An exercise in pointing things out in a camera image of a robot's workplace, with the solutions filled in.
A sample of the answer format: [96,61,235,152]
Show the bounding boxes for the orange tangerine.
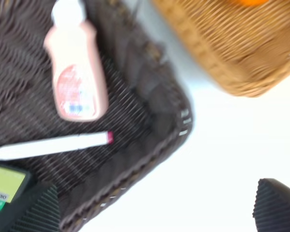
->
[238,0,268,6]

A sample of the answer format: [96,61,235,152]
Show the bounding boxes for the dark green pump bottle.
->
[0,164,32,232]

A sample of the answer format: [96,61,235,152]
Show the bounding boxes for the pink squeeze bottle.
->
[43,0,109,122]

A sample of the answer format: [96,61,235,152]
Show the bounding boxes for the orange wicker basket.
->
[153,0,290,97]

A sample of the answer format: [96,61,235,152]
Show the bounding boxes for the white marker with pink cap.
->
[0,131,114,160]

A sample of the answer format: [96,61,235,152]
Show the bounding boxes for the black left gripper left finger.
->
[4,183,60,232]

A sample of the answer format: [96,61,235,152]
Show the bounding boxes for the dark brown wicker basket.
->
[0,0,193,232]

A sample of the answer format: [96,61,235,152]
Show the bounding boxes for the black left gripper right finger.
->
[252,178,290,232]

